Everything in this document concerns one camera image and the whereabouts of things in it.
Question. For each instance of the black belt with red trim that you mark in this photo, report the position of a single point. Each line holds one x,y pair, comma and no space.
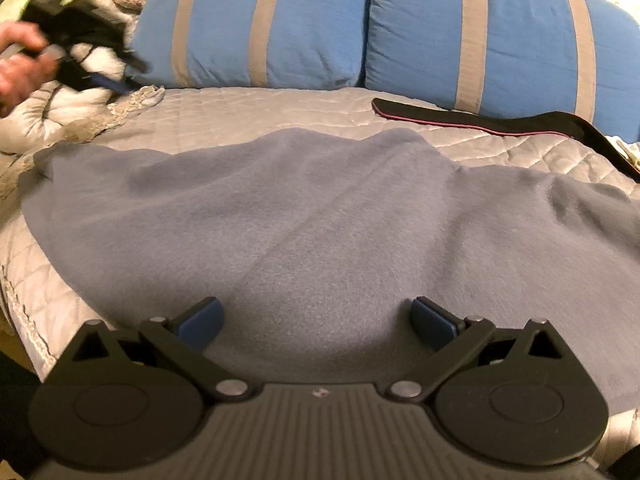
450,117

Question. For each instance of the grey-blue fleece garment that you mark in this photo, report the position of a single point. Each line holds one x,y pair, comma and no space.
325,220

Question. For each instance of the grey quilted bedspread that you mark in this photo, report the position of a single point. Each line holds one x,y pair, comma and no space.
250,110

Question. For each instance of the lace trimmed cloth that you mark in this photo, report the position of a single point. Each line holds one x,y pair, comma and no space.
45,115

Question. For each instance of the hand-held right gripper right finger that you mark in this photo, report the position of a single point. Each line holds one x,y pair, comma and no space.
432,324

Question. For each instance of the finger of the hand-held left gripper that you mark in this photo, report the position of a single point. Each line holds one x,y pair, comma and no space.
136,62
112,84

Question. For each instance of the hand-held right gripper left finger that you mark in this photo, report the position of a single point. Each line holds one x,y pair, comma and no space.
202,324

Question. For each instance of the person's left hand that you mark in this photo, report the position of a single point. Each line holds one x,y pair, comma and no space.
20,60

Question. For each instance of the blue grey-striped pillow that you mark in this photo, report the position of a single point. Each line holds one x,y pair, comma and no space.
520,35
300,25

